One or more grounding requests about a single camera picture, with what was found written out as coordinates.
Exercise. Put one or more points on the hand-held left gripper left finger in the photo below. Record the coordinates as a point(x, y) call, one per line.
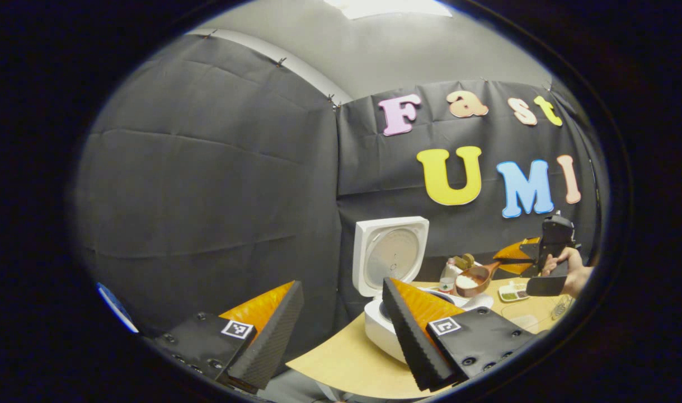
point(276, 336)

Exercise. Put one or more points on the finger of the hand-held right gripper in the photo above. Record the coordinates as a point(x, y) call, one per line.
point(517, 249)
point(517, 268)

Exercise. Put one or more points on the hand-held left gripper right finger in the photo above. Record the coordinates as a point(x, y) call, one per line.
point(408, 336)

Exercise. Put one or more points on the brown wooden spoon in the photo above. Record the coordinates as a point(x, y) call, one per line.
point(480, 277)

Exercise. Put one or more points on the white rice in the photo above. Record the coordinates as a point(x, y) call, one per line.
point(466, 281)

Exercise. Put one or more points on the white rice cooker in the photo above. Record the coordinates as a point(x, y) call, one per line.
point(391, 252)

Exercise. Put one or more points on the white sectioned bean dish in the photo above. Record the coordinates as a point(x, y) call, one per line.
point(514, 292)

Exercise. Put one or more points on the clear water bottle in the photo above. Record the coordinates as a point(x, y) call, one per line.
point(447, 277)

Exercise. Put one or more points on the blue white object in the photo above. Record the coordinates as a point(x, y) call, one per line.
point(117, 308)

